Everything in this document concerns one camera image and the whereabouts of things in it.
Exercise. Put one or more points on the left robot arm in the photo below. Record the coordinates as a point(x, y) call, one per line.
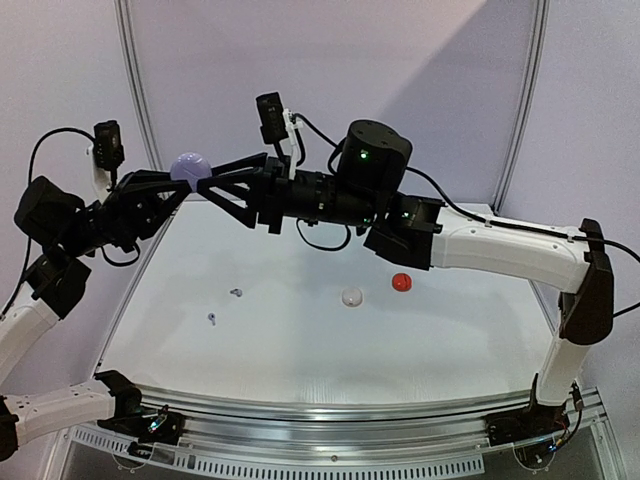
point(54, 284)

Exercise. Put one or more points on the right aluminium corner post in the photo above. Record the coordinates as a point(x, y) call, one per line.
point(525, 101)

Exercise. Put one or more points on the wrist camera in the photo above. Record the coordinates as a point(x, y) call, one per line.
point(107, 154)
point(280, 129)

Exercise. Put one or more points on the left aluminium corner post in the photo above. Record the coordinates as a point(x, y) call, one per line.
point(133, 70)

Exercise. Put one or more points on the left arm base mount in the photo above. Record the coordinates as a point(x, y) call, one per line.
point(148, 425)

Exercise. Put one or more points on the purple earbud charging case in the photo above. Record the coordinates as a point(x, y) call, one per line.
point(190, 167)

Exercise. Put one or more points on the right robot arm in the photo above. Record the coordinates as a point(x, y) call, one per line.
point(422, 233)

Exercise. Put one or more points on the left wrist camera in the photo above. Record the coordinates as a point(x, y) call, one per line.
point(107, 154)

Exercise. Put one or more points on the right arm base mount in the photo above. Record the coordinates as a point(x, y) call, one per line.
point(531, 422)

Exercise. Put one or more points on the aluminium front rail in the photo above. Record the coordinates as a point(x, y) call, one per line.
point(236, 439)

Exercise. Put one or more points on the pink-white earbud charging case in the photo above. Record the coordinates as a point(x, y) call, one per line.
point(352, 297)

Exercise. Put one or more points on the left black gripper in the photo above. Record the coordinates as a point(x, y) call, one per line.
point(134, 206)

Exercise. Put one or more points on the red earbud charging case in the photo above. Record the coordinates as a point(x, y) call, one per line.
point(402, 282)

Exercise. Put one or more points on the aluminium corner post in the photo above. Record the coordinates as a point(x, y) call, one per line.
point(133, 70)
point(525, 101)

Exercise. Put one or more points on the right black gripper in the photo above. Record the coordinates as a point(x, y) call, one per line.
point(271, 195)

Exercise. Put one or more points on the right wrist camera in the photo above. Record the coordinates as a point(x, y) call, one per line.
point(280, 129)

